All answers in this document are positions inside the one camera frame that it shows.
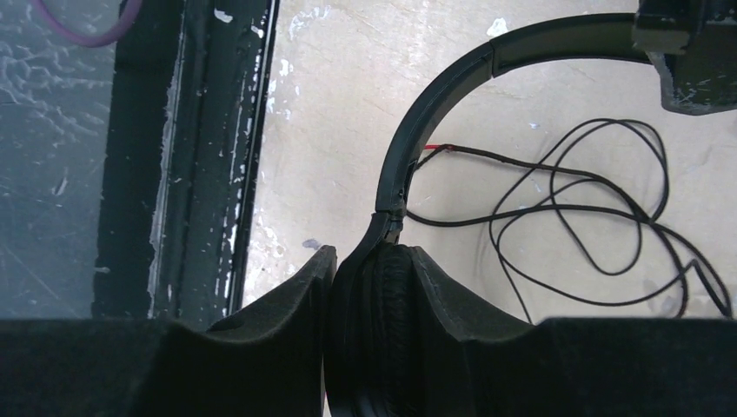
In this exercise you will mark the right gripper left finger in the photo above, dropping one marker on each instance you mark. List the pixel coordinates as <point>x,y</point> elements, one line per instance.
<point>264,360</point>

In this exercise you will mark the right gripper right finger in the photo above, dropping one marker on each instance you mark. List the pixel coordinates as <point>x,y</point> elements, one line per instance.
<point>480,361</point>

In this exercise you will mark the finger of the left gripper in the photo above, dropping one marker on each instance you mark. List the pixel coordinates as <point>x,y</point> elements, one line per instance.
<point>692,45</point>

